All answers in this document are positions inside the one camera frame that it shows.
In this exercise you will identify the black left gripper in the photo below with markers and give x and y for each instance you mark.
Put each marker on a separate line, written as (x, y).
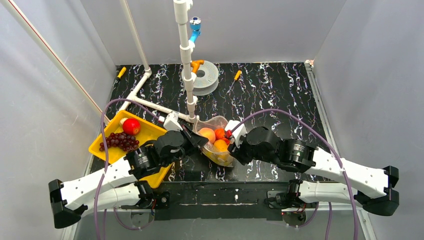
(187, 139)

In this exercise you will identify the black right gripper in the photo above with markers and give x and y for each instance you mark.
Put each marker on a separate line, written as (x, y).
(236, 149)

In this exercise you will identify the toy peach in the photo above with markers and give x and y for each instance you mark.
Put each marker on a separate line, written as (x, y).
(208, 133)

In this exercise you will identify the clear polka dot zip bag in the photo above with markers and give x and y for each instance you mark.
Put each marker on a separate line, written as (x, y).
(213, 123)

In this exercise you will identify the toy orange fruit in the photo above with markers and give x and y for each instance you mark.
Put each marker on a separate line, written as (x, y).
(219, 146)

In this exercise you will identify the orange toy pumpkin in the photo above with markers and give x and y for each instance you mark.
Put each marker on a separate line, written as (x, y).
(220, 133)

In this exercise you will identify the yellow toy mango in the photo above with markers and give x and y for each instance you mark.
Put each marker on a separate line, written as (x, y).
(221, 158)

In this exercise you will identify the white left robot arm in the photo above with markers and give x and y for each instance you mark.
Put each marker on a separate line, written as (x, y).
(122, 184)

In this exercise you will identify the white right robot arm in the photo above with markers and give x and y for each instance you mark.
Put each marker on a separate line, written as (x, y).
(369, 188)

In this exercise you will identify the grey filament spool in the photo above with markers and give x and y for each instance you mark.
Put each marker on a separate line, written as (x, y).
(206, 80)

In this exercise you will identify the red toy apple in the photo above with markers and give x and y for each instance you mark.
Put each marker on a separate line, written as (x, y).
(131, 126)

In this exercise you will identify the purple toy grapes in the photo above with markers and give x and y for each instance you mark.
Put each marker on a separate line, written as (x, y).
(123, 141)

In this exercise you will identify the yellow screwdriver right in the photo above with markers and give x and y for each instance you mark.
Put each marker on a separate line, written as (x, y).
(235, 79)

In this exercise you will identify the yellow plastic tray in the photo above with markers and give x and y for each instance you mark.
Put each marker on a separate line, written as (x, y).
(148, 131)

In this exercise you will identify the white pvc pipe stand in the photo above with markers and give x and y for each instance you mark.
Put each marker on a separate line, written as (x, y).
(181, 8)

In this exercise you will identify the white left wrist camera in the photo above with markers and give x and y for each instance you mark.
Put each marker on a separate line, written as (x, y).
(171, 122)

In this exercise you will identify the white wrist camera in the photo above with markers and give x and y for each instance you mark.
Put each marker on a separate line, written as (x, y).
(234, 132)
(171, 122)

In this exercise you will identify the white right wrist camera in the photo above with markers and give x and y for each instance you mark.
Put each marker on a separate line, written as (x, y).
(234, 132)

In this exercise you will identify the orange clamp handle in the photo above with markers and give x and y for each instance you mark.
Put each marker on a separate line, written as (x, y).
(195, 65)

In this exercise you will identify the blue overhead camera mount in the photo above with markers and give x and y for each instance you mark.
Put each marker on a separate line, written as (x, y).
(195, 26)

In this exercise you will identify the aluminium frame rail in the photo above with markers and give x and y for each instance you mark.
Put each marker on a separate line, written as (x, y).
(138, 154)

